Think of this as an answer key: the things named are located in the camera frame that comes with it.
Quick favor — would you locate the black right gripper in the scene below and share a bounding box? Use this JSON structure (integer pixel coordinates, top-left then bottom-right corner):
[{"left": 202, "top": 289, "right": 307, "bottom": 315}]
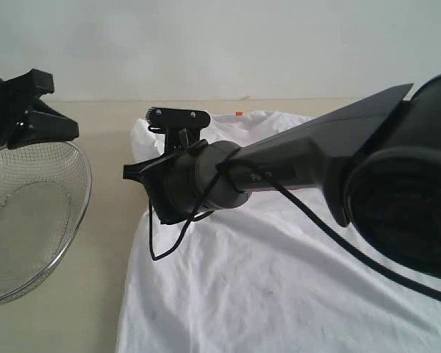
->
[{"left": 122, "top": 139, "right": 206, "bottom": 225}]

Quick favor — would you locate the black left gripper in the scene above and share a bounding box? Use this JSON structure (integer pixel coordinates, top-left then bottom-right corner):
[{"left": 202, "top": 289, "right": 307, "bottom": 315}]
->
[{"left": 0, "top": 68, "right": 79, "bottom": 149}]

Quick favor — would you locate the silver wire mesh basket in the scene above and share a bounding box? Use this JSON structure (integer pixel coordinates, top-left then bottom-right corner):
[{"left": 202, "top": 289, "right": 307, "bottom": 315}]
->
[{"left": 0, "top": 143, "right": 92, "bottom": 305}]

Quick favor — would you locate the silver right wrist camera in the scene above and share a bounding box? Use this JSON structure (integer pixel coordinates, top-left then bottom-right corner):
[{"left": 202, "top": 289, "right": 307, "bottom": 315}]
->
[{"left": 146, "top": 107, "right": 211, "bottom": 153}]

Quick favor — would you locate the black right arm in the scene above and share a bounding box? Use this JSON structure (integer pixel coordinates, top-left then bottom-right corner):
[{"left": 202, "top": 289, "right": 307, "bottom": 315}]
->
[{"left": 123, "top": 74, "right": 441, "bottom": 279}]

